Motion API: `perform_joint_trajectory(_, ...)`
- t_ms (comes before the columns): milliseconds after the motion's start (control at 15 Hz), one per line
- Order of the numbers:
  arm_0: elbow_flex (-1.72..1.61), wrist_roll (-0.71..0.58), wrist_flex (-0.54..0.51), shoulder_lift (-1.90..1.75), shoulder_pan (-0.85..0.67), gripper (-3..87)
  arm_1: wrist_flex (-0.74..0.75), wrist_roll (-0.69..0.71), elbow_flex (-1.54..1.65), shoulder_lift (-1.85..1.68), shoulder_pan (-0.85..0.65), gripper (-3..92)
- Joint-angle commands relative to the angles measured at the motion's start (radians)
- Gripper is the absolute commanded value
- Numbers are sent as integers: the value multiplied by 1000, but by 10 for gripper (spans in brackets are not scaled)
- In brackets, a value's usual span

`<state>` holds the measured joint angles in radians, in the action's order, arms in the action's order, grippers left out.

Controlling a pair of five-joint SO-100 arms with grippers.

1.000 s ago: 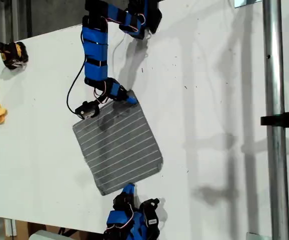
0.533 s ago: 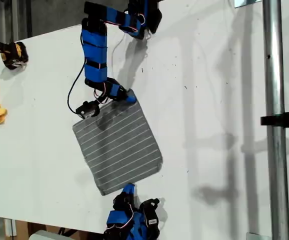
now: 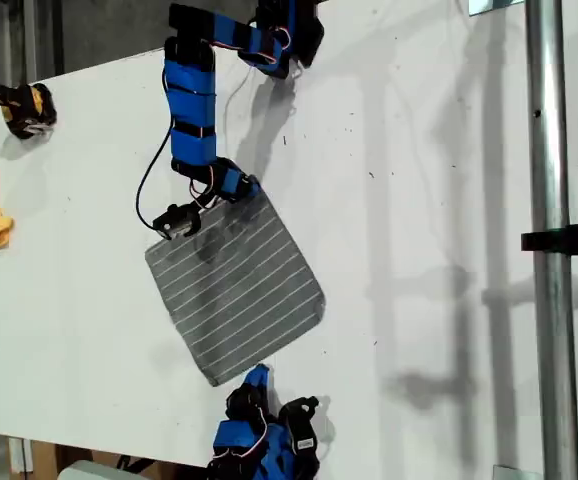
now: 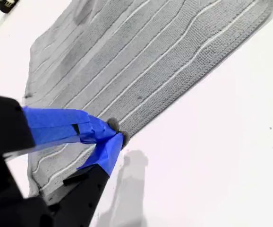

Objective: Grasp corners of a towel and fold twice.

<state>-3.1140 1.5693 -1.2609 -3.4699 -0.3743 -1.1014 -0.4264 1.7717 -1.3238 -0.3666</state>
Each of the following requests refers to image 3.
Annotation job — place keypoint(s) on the grey striped towel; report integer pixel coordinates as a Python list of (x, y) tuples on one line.
[(234, 290)]

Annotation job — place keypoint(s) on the brown cardboard box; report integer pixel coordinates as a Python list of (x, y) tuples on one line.
[(84, 452)]

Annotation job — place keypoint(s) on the yellow black tool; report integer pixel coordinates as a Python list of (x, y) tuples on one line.
[(26, 107)]

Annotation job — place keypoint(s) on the black camera stalk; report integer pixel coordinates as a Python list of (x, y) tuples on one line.
[(200, 206)]

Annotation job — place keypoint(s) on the black camera box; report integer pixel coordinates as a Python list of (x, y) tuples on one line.
[(301, 425), (176, 222)]

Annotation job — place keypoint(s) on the steel post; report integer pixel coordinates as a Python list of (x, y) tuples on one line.
[(551, 150)]

